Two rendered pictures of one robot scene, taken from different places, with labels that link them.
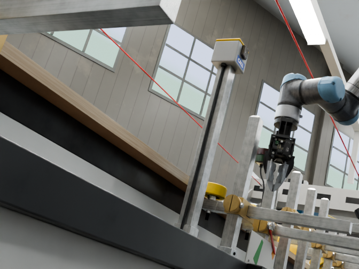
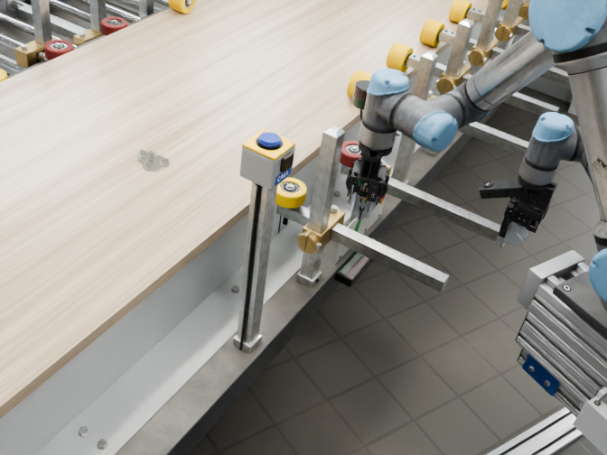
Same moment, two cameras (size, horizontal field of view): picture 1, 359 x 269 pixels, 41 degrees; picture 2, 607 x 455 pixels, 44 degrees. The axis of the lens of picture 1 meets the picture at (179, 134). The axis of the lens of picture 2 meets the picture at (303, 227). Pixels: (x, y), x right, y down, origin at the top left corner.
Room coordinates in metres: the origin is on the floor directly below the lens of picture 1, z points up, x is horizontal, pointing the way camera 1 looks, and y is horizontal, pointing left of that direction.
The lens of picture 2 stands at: (0.05, -0.03, 1.92)
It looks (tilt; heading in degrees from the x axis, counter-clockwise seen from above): 39 degrees down; 353
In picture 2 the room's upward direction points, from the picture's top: 9 degrees clockwise
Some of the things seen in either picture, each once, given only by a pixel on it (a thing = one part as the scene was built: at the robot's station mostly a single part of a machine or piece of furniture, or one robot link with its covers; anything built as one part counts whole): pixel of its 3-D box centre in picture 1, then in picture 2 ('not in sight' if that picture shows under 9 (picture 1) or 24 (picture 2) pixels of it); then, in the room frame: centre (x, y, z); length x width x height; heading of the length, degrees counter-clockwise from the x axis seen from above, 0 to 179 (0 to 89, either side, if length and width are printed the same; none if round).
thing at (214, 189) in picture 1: (210, 202); (287, 204); (1.46, -0.15, 0.85); 0.08 x 0.08 x 0.11
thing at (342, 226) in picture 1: (271, 216); (359, 243); (1.35, -0.31, 0.84); 0.43 x 0.03 x 0.04; 57
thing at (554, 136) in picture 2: not in sight; (550, 141); (1.41, -0.69, 1.13); 0.09 x 0.08 x 0.11; 90
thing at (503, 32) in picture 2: (329, 255); (508, 28); (2.44, -0.90, 0.95); 0.13 x 0.06 x 0.05; 147
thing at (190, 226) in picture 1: (207, 146); (255, 267); (1.15, -0.07, 0.93); 0.05 x 0.04 x 0.45; 147
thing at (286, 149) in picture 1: (282, 140); (370, 168); (1.33, -0.30, 1.06); 0.09 x 0.08 x 0.12; 167
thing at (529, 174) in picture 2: not in sight; (537, 170); (1.41, -0.69, 1.05); 0.08 x 0.08 x 0.05
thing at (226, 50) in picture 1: (229, 57); (267, 161); (1.15, -0.07, 1.18); 0.07 x 0.07 x 0.08; 57
